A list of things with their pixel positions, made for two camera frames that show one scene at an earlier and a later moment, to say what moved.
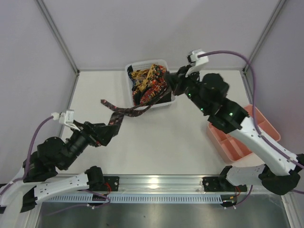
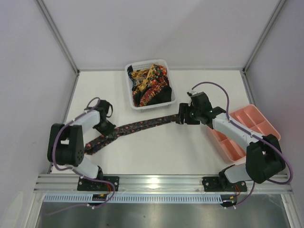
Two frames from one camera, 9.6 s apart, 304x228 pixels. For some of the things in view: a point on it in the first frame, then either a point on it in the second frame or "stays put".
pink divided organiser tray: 232,147 stays put
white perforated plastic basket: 143,64 stays put
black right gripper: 178,81 to 183,114
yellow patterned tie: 145,74 stays put
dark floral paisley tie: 117,117 to 98,142
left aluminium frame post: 57,36 stays put
